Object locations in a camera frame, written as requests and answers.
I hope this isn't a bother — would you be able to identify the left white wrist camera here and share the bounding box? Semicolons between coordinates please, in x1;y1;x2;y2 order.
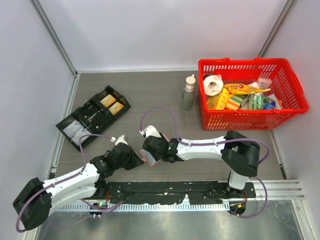
110;134;128;146

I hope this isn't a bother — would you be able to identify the red shopping basket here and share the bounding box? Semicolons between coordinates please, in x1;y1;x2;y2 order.
198;57;309;131

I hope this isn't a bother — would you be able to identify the black card organizer tray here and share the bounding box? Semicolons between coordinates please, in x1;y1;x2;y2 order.
56;85;131;151

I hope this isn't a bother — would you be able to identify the gold card stack upper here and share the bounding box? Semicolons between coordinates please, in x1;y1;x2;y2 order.
99;94;116;108

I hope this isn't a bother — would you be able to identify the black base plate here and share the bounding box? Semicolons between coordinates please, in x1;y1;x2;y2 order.
77;180;257;205

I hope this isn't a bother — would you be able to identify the green pump bottle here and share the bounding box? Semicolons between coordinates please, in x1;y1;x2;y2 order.
182;74;196;111

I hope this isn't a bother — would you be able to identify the silver card stack upper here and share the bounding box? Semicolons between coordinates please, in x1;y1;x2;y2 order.
63;120;83;138

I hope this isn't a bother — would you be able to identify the pink card holder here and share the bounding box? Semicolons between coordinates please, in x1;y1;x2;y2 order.
140;132;169;166

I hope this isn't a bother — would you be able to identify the blue packaged item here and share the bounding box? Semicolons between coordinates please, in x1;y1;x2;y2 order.
262;98;282;110

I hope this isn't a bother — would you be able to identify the gold card stack lower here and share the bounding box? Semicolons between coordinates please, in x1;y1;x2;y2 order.
108;101;124;116

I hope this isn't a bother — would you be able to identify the silver card stack lower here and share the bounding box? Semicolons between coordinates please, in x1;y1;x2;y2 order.
71;128;91;146

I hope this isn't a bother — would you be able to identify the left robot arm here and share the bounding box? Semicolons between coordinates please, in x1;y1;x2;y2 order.
12;143;144;233

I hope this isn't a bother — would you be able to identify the toilet paper roll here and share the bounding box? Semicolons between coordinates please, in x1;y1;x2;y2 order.
203;75;224;97

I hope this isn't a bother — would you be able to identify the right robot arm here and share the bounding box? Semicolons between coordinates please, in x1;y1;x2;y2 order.
140;130;261;198

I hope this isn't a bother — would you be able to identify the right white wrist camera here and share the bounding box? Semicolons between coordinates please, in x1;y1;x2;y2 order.
139;125;161;138

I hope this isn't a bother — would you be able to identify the gold card stack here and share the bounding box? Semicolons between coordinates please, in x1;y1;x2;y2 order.
108;101;124;116
99;94;116;108

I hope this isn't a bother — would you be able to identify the yellow green sponge pack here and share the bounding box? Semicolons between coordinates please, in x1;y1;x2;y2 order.
214;88;245;110

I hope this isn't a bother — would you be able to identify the green packaged item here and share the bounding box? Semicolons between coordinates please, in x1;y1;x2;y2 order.
248;93;264;110

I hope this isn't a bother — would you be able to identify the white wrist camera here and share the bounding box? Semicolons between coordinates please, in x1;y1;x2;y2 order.
139;125;161;138
110;134;128;146

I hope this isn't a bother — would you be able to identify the white small packet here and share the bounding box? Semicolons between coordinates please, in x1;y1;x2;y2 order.
256;77;272;89

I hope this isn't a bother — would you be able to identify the yellow chips bag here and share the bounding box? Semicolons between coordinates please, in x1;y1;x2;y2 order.
224;83;271;95

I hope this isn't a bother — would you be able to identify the silver card stack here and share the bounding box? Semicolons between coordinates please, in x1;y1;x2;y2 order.
63;120;83;138
71;128;91;146

